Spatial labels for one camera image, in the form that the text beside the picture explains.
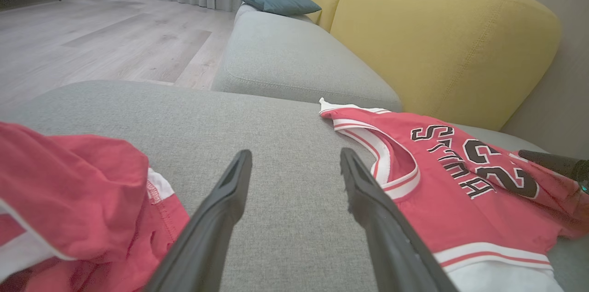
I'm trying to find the red shorts with white trim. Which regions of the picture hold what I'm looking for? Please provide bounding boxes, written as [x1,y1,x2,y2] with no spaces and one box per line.
[0,122,190,292]

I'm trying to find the red basketball jersey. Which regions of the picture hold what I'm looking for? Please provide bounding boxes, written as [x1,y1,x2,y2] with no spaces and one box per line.
[319,97,589,292]

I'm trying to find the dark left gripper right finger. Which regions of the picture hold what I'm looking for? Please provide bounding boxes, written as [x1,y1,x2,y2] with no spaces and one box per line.
[340,148,458,292]

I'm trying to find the grey sofa back cushion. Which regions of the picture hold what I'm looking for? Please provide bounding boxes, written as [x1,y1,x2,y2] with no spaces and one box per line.
[212,5,403,112]

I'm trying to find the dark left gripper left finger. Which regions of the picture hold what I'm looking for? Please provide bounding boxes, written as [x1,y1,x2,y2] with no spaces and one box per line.
[145,149,253,292]

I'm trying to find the large grey sofa seat cushion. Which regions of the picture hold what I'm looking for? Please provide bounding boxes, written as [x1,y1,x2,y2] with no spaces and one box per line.
[0,80,589,292]

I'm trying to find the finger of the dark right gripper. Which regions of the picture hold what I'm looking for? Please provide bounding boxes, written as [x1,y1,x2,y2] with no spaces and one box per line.
[519,149,589,182]

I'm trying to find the teal throw pillow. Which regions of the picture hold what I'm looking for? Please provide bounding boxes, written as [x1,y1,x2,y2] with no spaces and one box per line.
[232,0,322,17]

